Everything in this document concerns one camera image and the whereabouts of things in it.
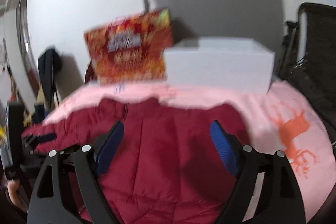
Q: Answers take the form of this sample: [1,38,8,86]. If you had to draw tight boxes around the dark hanging clothes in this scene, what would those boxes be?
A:
[31,48,62,124]

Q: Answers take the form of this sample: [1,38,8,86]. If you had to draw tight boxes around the dark red puffer jacket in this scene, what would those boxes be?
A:
[24,98,250,223]

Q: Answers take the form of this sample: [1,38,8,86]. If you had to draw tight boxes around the red gold gift box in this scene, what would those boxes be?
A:
[84,9,174,85]

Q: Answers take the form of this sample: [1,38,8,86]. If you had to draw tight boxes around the pink patterned bed sheet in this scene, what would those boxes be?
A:
[45,81,335,220]

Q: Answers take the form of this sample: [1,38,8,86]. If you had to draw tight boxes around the white storage box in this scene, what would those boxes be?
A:
[163,37,275,94]

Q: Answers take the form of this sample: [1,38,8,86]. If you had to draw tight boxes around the person left hand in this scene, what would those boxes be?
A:
[7,180,27,213]

